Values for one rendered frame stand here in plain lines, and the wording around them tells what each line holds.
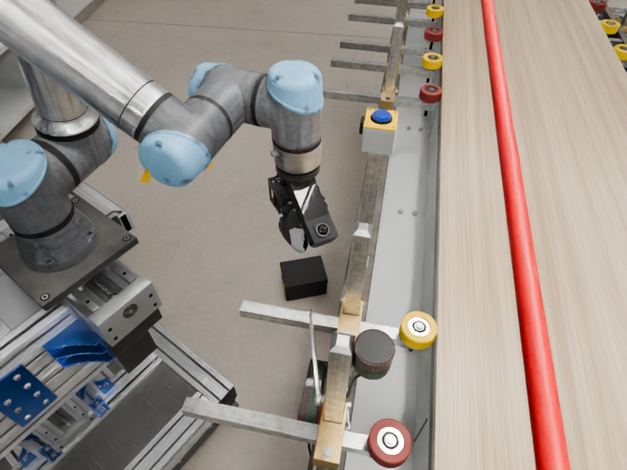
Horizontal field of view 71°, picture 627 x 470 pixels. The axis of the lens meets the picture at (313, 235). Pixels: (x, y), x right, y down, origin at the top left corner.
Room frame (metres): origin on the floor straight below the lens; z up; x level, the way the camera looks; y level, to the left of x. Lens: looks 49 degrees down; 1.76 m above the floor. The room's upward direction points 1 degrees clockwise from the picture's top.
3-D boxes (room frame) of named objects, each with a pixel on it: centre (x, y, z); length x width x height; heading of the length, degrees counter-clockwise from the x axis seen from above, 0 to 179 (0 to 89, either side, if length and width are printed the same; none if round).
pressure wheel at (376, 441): (0.25, -0.15, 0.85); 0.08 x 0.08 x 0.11
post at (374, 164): (0.81, -0.14, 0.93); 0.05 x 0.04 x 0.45; 169
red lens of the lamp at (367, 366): (0.30, -0.09, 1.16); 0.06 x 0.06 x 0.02
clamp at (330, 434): (0.29, -0.04, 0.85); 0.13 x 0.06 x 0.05; 169
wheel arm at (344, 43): (2.00, -0.33, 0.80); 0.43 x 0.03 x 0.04; 79
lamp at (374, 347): (0.30, -0.09, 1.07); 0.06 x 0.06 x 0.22; 79
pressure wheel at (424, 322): (0.49, -0.23, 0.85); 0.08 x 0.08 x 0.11
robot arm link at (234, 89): (0.57, 0.13, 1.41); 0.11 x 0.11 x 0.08; 69
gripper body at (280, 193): (0.55, 0.03, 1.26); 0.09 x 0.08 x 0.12; 27
